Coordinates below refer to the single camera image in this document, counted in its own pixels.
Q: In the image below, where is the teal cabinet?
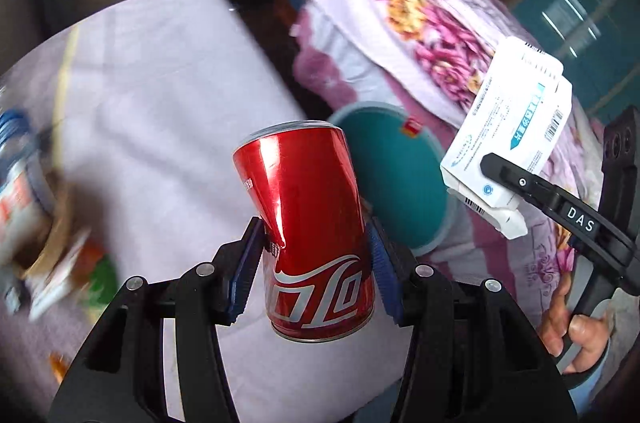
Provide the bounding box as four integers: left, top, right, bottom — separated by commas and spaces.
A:
510, 0, 640, 124

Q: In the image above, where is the white quilt with pink border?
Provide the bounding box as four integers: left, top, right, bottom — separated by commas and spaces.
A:
292, 0, 640, 354

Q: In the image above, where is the teal plastic basin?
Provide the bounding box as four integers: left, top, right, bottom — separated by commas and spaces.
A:
325, 101, 457, 256

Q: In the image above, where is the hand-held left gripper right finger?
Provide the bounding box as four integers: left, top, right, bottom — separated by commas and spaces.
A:
367, 217, 578, 423

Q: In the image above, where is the white medicine box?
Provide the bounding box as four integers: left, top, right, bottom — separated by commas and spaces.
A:
440, 35, 573, 240

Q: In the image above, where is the red soda can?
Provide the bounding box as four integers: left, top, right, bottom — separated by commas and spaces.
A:
231, 120, 377, 344

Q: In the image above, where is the grey white tablecloth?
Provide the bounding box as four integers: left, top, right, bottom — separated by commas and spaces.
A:
0, 0, 406, 423

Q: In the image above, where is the orange snack packet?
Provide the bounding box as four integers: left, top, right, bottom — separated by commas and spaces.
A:
25, 228, 121, 324

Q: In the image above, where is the person's right hand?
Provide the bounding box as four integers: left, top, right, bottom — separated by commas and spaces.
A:
537, 274, 612, 376

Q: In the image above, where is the blue capped plastic bottle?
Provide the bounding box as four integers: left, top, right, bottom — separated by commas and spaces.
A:
0, 108, 57, 264

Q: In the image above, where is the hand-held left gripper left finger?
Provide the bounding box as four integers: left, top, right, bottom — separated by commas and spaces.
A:
47, 217, 266, 423

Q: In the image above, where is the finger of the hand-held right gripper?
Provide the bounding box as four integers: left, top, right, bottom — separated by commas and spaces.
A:
481, 153, 636, 271

